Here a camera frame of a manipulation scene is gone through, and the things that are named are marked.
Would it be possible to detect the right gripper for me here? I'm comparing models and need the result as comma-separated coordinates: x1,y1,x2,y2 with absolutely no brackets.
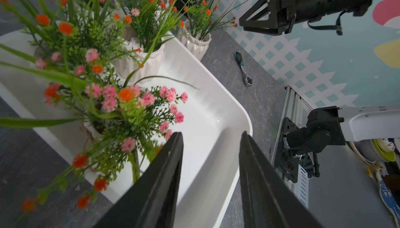
239,0,373,36

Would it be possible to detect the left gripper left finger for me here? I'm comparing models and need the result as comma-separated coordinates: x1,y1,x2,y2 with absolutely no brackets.
95,132,184,228

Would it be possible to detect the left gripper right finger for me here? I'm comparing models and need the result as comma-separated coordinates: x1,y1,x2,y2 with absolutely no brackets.
239,132,322,228

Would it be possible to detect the orange flower pot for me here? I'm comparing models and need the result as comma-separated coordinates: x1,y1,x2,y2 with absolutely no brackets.
1,0,132,87
178,0,238,60
115,0,181,84

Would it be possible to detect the pink flower pot twine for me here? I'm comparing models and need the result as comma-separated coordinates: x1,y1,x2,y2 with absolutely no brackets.
2,44,189,214

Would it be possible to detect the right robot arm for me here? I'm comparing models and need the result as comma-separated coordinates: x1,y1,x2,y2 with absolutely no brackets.
239,0,400,154

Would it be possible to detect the white storage tray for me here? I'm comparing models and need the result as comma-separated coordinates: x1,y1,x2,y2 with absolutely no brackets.
1,38,253,228

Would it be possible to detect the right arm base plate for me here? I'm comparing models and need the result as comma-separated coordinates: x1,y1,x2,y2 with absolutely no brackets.
274,117,320,183

